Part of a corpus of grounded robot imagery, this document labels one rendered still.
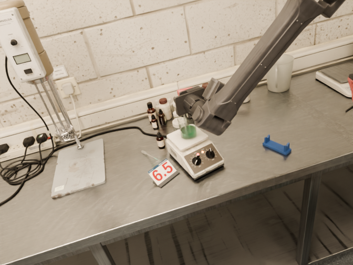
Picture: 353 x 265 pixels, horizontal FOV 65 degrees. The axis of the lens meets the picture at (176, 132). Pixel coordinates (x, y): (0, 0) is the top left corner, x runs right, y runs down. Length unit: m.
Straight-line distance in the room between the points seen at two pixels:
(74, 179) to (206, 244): 0.82
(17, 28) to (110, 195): 0.58
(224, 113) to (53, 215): 0.66
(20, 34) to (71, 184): 0.53
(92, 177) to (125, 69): 0.53
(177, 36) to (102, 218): 0.85
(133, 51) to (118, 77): 0.14
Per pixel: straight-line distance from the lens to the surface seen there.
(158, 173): 0.99
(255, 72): 0.65
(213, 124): 0.71
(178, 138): 1.02
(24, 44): 0.94
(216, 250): 1.59
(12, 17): 0.93
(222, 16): 1.40
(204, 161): 0.97
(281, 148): 1.06
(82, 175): 1.13
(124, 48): 1.32
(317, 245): 1.64
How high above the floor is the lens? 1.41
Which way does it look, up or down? 33 degrees down
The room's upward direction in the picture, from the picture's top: 12 degrees counter-clockwise
